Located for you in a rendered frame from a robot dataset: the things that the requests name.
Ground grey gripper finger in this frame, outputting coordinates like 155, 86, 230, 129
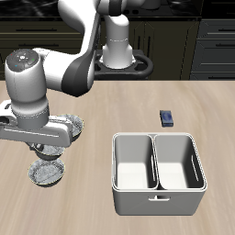
28, 141, 40, 151

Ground grey drawer cabinet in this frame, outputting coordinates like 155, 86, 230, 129
188, 17, 235, 82

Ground medium grey speckled bowl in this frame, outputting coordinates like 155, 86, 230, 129
28, 157, 66, 188

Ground small dark blue box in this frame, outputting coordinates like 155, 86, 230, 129
159, 109, 174, 129

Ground white two-bin basket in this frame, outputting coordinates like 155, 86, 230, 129
111, 131, 208, 217

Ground black kitchen countertop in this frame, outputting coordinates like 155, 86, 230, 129
0, 0, 235, 20

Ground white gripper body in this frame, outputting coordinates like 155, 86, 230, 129
0, 115, 75, 149

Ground dark kitchen cupboards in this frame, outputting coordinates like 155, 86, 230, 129
0, 16, 203, 82

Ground large grey speckled bowl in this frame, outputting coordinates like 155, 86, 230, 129
58, 114, 84, 143

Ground small grey speckled bowl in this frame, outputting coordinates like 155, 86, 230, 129
31, 143, 67, 161

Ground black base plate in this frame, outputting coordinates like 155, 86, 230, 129
94, 50, 154, 77

